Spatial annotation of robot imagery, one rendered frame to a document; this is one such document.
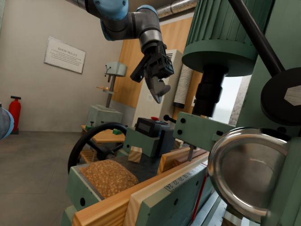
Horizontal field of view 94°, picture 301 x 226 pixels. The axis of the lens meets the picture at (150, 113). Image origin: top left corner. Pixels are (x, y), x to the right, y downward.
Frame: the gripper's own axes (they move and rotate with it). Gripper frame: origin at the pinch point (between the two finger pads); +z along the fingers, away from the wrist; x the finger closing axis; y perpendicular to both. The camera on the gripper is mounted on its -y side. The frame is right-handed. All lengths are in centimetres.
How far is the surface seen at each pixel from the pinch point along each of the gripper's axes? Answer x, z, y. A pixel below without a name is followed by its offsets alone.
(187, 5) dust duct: 133, -167, -6
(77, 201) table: -26.2, 23.3, -4.9
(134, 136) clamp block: -3.2, 11.1, -9.9
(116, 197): -27.2, 21.3, 8.1
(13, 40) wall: -9, -173, -232
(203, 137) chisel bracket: -7.4, 15.3, 15.3
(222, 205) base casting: 14.3, 37.9, 9.6
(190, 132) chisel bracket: -7.4, 13.6, 12.6
